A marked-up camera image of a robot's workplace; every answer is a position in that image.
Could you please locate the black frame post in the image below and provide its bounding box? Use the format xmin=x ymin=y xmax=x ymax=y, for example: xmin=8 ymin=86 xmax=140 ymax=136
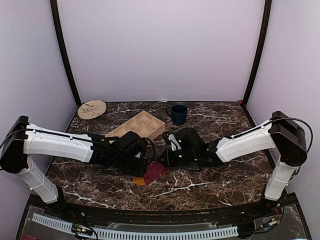
xmin=242 ymin=0 xmax=273 ymax=108
xmin=49 ymin=0 xmax=82 ymax=107

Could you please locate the purple striped sock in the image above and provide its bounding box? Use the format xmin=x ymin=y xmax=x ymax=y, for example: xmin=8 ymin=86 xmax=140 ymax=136
xmin=133 ymin=161 xmax=169 ymax=187

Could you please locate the left black frame post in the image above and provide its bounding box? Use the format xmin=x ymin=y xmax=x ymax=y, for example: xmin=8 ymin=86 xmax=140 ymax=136
xmin=49 ymin=0 xmax=82 ymax=107

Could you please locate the dark blue mug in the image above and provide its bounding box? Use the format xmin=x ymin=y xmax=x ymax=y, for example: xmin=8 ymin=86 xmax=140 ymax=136
xmin=165 ymin=104 xmax=188 ymax=125

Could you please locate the wooden compartment tray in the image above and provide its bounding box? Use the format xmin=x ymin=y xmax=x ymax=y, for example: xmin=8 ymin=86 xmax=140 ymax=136
xmin=105 ymin=111 xmax=166 ymax=141

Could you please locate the white slotted cable duct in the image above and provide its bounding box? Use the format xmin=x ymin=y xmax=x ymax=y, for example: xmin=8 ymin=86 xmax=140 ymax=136
xmin=31 ymin=213 xmax=239 ymax=240

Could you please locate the right black frame post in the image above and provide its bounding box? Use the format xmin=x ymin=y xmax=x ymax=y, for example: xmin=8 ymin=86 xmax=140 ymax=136
xmin=242 ymin=0 xmax=273 ymax=108

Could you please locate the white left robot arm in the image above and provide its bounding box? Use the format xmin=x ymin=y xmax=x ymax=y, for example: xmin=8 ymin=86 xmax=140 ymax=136
xmin=0 ymin=115 xmax=155 ymax=205

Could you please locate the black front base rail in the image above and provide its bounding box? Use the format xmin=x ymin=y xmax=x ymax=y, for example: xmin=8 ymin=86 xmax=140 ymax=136
xmin=27 ymin=193 xmax=298 ymax=227

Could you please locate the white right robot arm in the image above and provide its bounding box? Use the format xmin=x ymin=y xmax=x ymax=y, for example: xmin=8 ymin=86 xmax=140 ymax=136
xmin=156 ymin=111 xmax=313 ymax=202

